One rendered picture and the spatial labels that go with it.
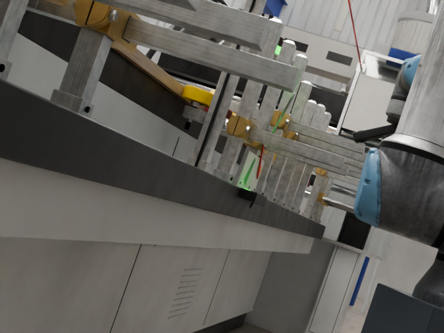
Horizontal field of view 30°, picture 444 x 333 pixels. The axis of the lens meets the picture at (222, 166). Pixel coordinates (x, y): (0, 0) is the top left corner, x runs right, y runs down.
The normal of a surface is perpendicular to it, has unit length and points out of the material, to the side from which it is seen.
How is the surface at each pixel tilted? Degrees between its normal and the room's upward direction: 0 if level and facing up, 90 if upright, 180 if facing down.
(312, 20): 90
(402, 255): 90
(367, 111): 90
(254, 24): 90
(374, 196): 107
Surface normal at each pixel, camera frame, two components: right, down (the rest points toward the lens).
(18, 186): 0.92, 0.32
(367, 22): -0.26, -0.13
